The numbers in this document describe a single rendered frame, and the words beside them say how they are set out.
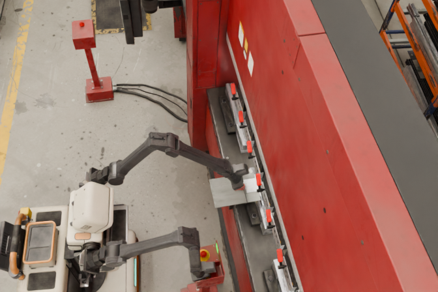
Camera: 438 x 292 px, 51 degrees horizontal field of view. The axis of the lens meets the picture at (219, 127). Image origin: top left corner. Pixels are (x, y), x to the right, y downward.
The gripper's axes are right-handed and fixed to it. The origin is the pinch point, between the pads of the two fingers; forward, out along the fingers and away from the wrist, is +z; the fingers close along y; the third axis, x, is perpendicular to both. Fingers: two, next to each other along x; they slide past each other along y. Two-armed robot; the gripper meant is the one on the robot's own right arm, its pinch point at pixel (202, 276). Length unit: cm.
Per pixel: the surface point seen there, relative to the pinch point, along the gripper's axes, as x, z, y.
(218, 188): 40, -24, 22
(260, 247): 4.5, -9.8, 36.2
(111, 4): 318, 74, -40
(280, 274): -14.4, -19.0, 42.1
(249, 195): 31, -21, 38
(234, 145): 73, -7, 39
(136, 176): 108, 68, -42
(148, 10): 178, -37, 7
